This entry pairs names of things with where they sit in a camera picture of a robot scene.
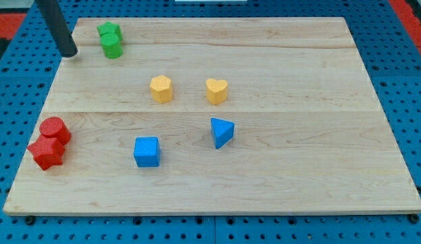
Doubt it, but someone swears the blue triangle block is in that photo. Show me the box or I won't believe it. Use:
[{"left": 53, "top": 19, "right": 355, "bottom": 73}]
[{"left": 210, "top": 118, "right": 235, "bottom": 149}]

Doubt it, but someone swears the blue cube block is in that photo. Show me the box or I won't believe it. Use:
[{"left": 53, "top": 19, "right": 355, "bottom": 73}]
[{"left": 134, "top": 137, "right": 161, "bottom": 167}]

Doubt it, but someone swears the yellow heart block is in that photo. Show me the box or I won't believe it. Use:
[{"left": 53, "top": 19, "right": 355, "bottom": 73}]
[{"left": 205, "top": 79, "right": 228, "bottom": 105}]

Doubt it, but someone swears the wooden board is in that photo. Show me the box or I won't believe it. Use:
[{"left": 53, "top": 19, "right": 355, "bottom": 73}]
[{"left": 3, "top": 17, "right": 421, "bottom": 216}]

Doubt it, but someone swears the yellow hexagon block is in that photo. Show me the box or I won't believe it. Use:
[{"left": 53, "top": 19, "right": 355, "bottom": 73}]
[{"left": 150, "top": 75, "right": 173, "bottom": 104}]

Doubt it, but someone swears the green cylinder block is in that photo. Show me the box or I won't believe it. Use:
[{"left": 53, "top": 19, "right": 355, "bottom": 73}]
[{"left": 100, "top": 33, "right": 123, "bottom": 59}]

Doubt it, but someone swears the green star block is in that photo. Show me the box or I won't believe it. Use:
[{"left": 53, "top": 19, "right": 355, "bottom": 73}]
[{"left": 97, "top": 21, "right": 123, "bottom": 41}]

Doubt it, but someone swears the red cylinder block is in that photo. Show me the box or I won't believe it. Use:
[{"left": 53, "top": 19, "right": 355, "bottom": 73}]
[{"left": 39, "top": 117, "right": 71, "bottom": 145}]

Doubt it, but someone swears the red star block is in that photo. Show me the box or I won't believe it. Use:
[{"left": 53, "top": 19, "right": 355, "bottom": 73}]
[{"left": 27, "top": 135, "right": 65, "bottom": 171}]

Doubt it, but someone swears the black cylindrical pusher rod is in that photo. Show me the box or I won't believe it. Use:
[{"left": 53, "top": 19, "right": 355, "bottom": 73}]
[{"left": 35, "top": 0, "right": 78, "bottom": 58}]

